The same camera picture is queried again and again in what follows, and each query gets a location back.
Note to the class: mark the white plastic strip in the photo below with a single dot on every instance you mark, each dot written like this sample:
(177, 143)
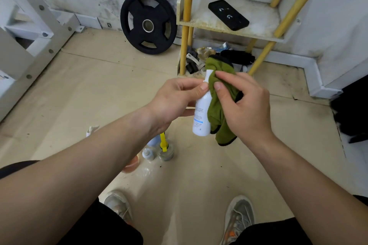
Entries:
(244, 68)

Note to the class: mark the person's left forearm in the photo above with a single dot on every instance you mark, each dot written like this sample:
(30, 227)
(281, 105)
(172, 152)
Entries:
(63, 187)

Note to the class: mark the white plastic scoop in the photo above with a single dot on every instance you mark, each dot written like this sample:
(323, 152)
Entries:
(192, 57)

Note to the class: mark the white spray bottle teal label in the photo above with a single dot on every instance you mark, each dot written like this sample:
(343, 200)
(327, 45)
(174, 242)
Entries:
(91, 131)

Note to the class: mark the person's left hand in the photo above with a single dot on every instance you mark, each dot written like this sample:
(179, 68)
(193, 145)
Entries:
(172, 101)

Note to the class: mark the green microfibre cloth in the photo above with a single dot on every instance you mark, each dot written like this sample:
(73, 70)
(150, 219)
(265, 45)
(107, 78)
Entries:
(217, 110)

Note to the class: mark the pale blue bottle white sprayer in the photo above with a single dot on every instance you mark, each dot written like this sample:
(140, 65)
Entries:
(155, 141)

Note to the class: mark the blue white packet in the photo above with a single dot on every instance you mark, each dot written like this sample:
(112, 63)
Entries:
(222, 46)

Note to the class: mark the black clip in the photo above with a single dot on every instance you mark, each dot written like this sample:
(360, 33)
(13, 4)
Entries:
(191, 68)

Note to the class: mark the clear bottle yellow green sprayer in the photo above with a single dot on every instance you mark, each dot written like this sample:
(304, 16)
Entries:
(166, 154)

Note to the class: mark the person's left grey shoe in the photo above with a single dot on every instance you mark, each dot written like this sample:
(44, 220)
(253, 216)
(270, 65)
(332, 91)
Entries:
(118, 204)

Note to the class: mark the person's right hand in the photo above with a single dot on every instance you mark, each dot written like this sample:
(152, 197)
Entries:
(250, 112)

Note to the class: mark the white metal rack frame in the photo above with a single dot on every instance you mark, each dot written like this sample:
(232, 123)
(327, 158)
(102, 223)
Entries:
(17, 49)

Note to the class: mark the person's right forearm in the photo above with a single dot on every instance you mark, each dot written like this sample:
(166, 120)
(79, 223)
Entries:
(316, 193)

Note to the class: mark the tan fuzzy glove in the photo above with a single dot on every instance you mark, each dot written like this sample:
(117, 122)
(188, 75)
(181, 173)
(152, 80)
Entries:
(204, 52)

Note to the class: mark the orange spray bottle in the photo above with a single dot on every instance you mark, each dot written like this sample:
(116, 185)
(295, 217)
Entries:
(132, 165)

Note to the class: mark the black phone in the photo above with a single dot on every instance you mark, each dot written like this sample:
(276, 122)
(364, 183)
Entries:
(228, 15)

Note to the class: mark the black shorts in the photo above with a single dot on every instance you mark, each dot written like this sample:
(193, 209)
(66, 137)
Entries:
(100, 224)

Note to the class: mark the person's grey shoe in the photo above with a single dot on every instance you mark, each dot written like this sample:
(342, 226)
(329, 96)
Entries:
(238, 216)
(118, 204)

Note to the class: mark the small white bottle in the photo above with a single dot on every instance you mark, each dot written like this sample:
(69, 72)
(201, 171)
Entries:
(148, 154)
(201, 124)

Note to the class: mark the person's right grey shoe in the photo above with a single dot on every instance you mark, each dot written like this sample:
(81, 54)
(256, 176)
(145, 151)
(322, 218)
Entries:
(238, 216)

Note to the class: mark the white shelf yellow poles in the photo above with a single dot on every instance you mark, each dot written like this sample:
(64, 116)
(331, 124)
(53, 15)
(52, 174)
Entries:
(258, 21)

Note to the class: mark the black weight plate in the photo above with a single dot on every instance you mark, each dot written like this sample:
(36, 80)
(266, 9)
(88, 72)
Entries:
(133, 23)

